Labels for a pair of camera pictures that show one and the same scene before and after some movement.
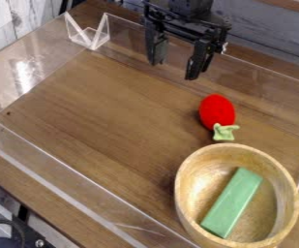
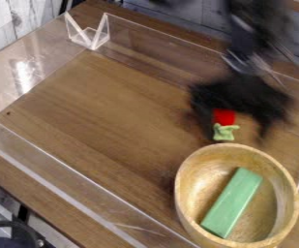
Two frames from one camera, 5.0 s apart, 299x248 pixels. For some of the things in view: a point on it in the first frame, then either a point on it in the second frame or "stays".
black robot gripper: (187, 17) → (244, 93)
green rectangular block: (230, 201) stays
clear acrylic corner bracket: (88, 37) stays
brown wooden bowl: (268, 219) stays
